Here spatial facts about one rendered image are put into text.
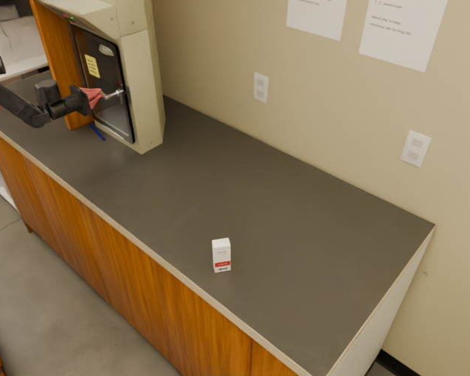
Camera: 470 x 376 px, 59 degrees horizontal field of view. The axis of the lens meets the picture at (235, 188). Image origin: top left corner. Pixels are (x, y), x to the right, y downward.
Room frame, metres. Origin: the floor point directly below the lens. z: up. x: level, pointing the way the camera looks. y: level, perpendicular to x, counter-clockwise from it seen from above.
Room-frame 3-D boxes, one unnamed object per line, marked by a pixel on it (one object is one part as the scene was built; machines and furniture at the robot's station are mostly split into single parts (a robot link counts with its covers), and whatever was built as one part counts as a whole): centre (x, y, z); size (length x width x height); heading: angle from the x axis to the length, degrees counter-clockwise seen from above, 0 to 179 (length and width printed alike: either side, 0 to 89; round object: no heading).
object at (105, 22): (1.41, 0.54, 1.46); 0.32 x 0.11 x 0.10; 49
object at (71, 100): (1.30, 0.57, 1.20); 0.07 x 0.07 x 0.10; 48
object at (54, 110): (1.25, 0.61, 1.21); 0.07 x 0.06 x 0.07; 138
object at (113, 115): (1.45, 0.51, 1.19); 0.30 x 0.01 x 0.40; 46
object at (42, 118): (1.23, 0.64, 1.24); 0.12 x 0.09 x 0.11; 128
